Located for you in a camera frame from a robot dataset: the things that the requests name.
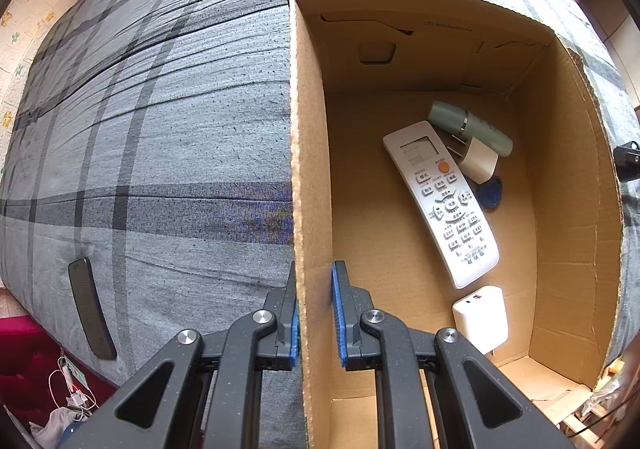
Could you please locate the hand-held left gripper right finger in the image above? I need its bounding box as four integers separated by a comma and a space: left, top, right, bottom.
331, 260, 573, 449

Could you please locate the white remote control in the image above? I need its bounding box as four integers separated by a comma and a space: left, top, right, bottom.
382, 122, 501, 290

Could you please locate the wooden shelf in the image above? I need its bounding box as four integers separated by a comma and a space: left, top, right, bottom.
560, 359, 636, 440

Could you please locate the white cloth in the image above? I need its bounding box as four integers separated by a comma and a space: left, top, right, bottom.
27, 406, 81, 449

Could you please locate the large white charger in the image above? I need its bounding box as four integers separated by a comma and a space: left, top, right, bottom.
451, 285, 510, 357

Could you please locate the red padded bed frame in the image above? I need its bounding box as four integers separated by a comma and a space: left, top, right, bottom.
0, 309, 121, 430

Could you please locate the blue key fob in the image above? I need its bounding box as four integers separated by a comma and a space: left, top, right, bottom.
475, 176, 503, 210

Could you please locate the small white charger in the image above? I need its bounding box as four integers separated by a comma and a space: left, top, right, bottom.
447, 132, 500, 184

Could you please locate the cardboard box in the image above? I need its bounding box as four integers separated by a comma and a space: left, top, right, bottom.
287, 0, 626, 449

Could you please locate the white charging cable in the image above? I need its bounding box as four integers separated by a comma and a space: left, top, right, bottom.
47, 356, 101, 422

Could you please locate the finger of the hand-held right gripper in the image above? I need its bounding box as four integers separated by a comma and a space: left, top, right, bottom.
612, 142, 640, 182

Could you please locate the black phone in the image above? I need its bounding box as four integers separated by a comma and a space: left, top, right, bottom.
67, 256, 118, 361

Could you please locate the grey plaid blanket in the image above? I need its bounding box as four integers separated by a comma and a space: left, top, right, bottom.
0, 0, 631, 449

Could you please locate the beige cabinet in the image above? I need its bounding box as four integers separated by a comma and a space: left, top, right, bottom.
597, 0, 640, 105

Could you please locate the pale green tube bottle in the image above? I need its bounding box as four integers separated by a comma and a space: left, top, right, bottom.
426, 100, 514, 157

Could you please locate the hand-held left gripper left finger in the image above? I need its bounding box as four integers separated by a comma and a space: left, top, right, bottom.
60, 261, 301, 449

